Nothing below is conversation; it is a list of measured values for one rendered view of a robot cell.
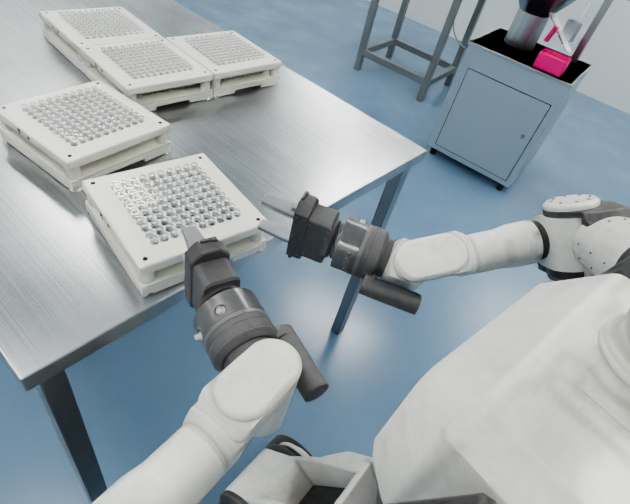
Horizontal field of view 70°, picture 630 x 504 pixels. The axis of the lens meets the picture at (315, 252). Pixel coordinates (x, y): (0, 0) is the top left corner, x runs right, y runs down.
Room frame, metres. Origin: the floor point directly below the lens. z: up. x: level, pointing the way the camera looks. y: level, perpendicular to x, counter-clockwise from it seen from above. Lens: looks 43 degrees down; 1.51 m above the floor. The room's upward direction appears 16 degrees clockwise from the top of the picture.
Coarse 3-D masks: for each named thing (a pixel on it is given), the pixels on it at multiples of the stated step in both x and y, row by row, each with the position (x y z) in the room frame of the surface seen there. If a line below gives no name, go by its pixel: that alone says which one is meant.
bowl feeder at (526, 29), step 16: (528, 0) 2.99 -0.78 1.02; (544, 0) 2.94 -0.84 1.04; (560, 0) 2.93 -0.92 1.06; (528, 16) 3.01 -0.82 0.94; (544, 16) 3.01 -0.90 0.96; (512, 32) 3.05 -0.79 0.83; (528, 32) 3.00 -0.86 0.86; (560, 32) 2.92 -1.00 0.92; (576, 32) 2.91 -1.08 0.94; (528, 48) 3.01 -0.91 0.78
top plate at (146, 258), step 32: (192, 160) 0.74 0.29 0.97; (96, 192) 0.57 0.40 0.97; (160, 192) 0.62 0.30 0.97; (192, 192) 0.65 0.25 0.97; (224, 192) 0.67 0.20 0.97; (128, 224) 0.52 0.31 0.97; (160, 224) 0.54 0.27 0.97; (224, 224) 0.58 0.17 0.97; (256, 224) 0.60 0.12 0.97; (128, 256) 0.46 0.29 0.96; (160, 256) 0.47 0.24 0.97
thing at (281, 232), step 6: (264, 222) 0.58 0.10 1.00; (270, 222) 0.58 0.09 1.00; (258, 228) 0.56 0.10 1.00; (264, 228) 0.56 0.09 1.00; (270, 228) 0.57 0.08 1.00; (276, 228) 0.57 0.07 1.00; (282, 228) 0.57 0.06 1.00; (288, 228) 0.58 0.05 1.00; (270, 234) 0.56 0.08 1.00; (276, 234) 0.55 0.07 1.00; (282, 234) 0.56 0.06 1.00; (288, 234) 0.56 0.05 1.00; (282, 240) 0.55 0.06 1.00; (288, 240) 0.55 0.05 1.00
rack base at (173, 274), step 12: (96, 216) 0.56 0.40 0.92; (108, 228) 0.54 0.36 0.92; (108, 240) 0.52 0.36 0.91; (240, 240) 0.60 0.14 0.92; (264, 240) 0.62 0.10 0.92; (120, 252) 0.49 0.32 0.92; (240, 252) 0.58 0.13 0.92; (252, 252) 0.60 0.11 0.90; (132, 264) 0.48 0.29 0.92; (180, 264) 0.50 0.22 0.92; (132, 276) 0.46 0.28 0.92; (156, 276) 0.46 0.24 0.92; (168, 276) 0.47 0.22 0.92; (180, 276) 0.48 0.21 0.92; (144, 288) 0.44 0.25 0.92; (156, 288) 0.45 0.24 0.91
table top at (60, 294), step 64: (0, 0) 1.39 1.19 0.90; (64, 0) 1.53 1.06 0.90; (128, 0) 1.68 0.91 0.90; (0, 64) 1.01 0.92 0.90; (64, 64) 1.10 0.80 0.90; (192, 128) 0.97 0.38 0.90; (256, 128) 1.05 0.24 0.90; (320, 128) 1.15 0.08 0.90; (384, 128) 1.25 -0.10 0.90; (0, 192) 0.58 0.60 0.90; (64, 192) 0.62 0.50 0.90; (256, 192) 0.79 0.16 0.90; (320, 192) 0.85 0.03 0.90; (0, 256) 0.44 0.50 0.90; (64, 256) 0.47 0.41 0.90; (256, 256) 0.62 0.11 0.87; (0, 320) 0.33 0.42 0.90; (64, 320) 0.36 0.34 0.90; (128, 320) 0.39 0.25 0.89
